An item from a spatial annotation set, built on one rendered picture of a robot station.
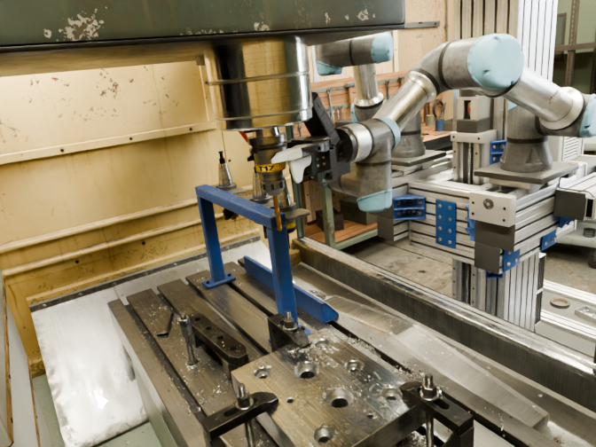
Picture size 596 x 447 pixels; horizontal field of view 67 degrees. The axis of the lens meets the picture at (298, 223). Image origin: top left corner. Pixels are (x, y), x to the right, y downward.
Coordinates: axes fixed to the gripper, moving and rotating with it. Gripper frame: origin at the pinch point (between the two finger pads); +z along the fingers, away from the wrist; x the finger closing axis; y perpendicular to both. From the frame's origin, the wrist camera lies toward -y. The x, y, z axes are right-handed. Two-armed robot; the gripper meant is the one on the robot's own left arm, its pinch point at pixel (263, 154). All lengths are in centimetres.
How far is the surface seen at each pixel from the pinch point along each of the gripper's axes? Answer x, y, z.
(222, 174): 53, 13, -27
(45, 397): 92, 78, 27
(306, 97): -7.6, -8.5, -3.4
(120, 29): -7.6, -18.2, 23.7
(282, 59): -7.8, -14.0, 0.9
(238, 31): -10.2, -17.5, 10.0
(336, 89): 211, 2, -267
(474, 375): -13, 68, -51
